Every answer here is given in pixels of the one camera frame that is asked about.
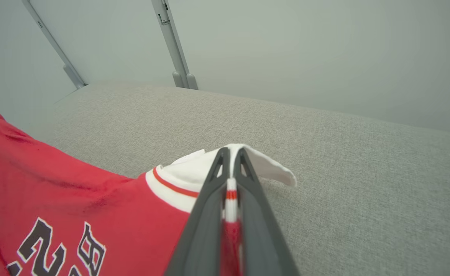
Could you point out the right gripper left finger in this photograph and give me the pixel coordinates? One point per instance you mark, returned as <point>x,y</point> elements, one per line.
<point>198,245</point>

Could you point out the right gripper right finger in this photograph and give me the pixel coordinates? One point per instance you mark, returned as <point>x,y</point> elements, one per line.
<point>263,249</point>

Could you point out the red jersey white sleeves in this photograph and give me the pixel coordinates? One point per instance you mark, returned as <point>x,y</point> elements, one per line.
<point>75,199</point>

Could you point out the grey metal frame strut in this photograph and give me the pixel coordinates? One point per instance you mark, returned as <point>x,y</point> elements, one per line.
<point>52,40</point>

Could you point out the grey frame post with hinge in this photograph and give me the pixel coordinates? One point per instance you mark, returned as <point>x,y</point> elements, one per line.
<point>171,38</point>

